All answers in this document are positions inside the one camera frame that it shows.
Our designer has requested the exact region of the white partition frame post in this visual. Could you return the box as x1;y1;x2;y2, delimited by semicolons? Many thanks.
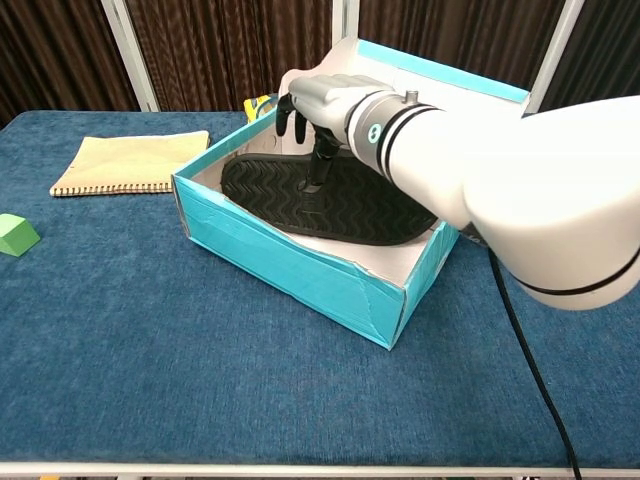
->
529;0;586;114
99;0;161;112
331;0;360;51

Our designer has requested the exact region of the black sandal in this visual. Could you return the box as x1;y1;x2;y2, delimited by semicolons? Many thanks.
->
219;153;441;247

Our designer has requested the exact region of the green block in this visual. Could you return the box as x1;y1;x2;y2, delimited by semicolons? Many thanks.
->
0;213;42;258

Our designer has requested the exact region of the light blue shoe box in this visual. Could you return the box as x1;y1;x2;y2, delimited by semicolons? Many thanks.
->
171;37;531;351

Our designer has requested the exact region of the dark blue table mat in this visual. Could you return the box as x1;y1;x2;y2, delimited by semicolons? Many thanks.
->
0;109;640;469

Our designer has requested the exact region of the dark brown ribbed partition panel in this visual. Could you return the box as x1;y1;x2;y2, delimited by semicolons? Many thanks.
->
357;0;569;96
542;0;640;114
124;0;346;112
0;0;141;129

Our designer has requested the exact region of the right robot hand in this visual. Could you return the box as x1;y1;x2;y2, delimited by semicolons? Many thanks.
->
274;74;396;195

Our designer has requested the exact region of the yellow snack bag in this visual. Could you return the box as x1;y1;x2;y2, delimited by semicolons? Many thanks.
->
243;93;280;124

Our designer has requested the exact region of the brown spiral notebook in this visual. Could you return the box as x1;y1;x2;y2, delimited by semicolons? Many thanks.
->
48;130;211;198

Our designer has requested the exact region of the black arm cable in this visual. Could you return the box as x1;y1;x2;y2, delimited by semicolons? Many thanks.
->
487;252;584;480

